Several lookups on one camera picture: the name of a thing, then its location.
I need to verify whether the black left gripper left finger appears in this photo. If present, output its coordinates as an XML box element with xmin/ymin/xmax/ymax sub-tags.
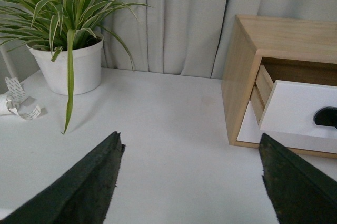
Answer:
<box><xmin>1</xmin><ymin>132</ymin><xmax>125</xmax><ymax>223</ymax></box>

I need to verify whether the wooden drawer cabinet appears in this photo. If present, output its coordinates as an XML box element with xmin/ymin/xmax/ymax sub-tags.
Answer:
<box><xmin>222</xmin><ymin>15</ymin><xmax>336</xmax><ymax>158</ymax></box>

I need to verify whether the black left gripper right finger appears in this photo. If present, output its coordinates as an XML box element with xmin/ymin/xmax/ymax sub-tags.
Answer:
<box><xmin>259</xmin><ymin>133</ymin><xmax>336</xmax><ymax>223</ymax></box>

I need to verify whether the white adhesive tape backing strip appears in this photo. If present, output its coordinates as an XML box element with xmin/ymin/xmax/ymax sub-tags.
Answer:
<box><xmin>1</xmin><ymin>77</ymin><xmax>42</xmax><ymax>120</ymax></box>

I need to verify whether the white plant pot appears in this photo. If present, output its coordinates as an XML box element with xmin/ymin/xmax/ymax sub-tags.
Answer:
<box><xmin>26</xmin><ymin>32</ymin><xmax>104</xmax><ymax>96</ymax></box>

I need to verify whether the white drawer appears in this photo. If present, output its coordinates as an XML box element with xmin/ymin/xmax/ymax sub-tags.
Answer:
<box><xmin>251</xmin><ymin>64</ymin><xmax>336</xmax><ymax>139</ymax></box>
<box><xmin>237</xmin><ymin>101</ymin><xmax>336</xmax><ymax>153</ymax></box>

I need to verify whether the grey curtain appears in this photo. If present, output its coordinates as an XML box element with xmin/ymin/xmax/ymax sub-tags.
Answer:
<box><xmin>0</xmin><ymin>0</ymin><xmax>337</xmax><ymax>80</ymax></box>

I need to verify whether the green spider plant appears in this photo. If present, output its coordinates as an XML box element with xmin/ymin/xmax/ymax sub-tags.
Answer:
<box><xmin>1</xmin><ymin>0</ymin><xmax>143</xmax><ymax>125</ymax></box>

